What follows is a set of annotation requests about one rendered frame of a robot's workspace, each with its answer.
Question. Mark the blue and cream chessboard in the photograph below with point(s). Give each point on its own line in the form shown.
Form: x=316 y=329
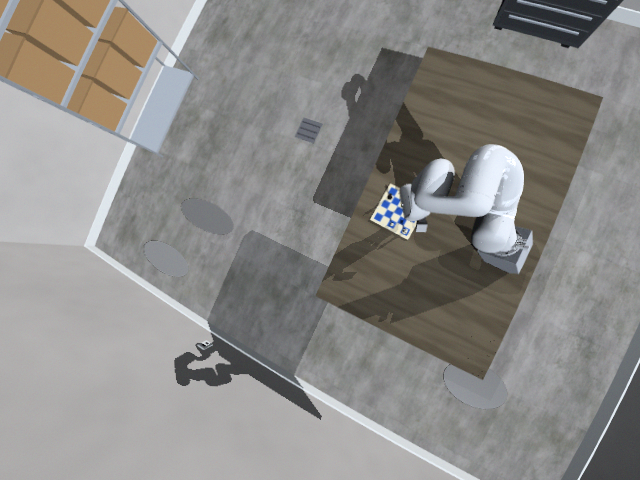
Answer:
x=390 y=211

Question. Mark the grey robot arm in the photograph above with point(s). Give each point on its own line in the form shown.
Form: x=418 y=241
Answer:
x=474 y=197

